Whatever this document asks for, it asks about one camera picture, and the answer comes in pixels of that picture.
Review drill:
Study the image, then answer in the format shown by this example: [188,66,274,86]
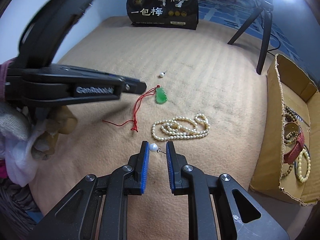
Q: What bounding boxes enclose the white pearl necklace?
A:
[151,113,211,142]

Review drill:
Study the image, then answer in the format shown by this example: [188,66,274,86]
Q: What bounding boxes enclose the green jade pendant red cord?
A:
[101,84,168,133]

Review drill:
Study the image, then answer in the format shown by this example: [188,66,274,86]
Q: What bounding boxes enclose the tan blanket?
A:
[29,17,267,213]

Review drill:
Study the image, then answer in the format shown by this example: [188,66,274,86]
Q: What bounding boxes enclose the brown wooden bead necklace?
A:
[281,104,304,179]

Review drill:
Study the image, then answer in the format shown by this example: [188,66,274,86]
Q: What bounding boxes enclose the blue patterned bed sheet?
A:
[199,0,302,62]

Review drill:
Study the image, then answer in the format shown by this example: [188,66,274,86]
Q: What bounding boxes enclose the brown cardboard box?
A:
[250,54,319,206]

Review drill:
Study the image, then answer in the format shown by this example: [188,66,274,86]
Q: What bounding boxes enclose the left gloved hand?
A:
[0,57,78,188]

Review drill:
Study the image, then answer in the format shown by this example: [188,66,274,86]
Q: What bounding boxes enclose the cream bead bracelet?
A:
[296,148,312,183]

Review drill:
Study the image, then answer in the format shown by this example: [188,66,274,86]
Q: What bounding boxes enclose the red watch strap bracelet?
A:
[283,122,306,165]

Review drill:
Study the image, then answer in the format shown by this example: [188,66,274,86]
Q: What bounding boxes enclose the black snack bag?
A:
[126,0,199,30]

